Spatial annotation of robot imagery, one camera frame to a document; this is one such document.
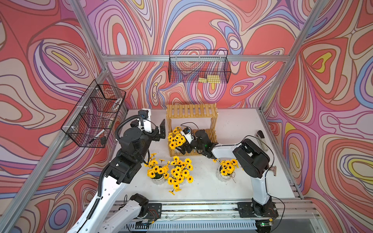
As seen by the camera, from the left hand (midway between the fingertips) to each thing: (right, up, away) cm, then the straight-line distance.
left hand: (155, 118), depth 63 cm
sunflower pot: (+8, -10, +17) cm, 22 cm away
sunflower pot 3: (-1, -27, +8) cm, 28 cm away
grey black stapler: (+64, -12, +35) cm, 74 cm away
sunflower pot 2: (+10, -27, +9) cm, 30 cm away
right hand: (+9, -16, +29) cm, 35 cm away
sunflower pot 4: (+34, -25, +10) cm, 44 cm away
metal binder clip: (+68, -30, +25) cm, 78 cm away
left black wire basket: (-37, -3, +10) cm, 38 cm away
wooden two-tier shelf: (+24, +5, +19) cm, 31 cm away
